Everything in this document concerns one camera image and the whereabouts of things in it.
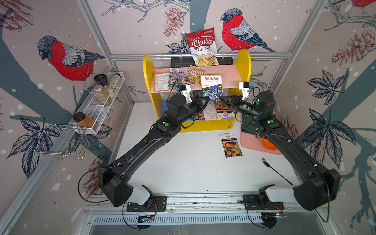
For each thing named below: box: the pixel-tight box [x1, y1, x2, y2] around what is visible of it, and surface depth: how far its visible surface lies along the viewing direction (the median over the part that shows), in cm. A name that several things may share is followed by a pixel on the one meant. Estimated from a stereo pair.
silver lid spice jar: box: [93, 84, 112, 107], surface depth 74 cm
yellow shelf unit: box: [142, 49, 253, 134], surface depth 74 cm
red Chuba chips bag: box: [185, 27, 220, 67], surface depth 85 cm
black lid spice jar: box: [93, 73, 109, 86], surface depth 75 cm
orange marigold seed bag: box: [219, 132, 243, 159], surface depth 97 cm
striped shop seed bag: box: [181, 65, 207, 86], surface depth 79 cm
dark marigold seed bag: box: [192, 110, 206, 121], surface depth 94 cm
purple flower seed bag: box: [167, 67, 189, 91], surface depth 78 cm
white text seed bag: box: [203, 100, 222, 121], surface depth 97 cm
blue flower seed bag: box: [200, 74, 224, 102], surface depth 71 cm
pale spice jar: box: [109, 73, 120, 89], surface depth 86 cm
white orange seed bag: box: [153, 70, 170, 93], surface depth 77 cm
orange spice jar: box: [72, 111, 95, 129], surface depth 62 cm
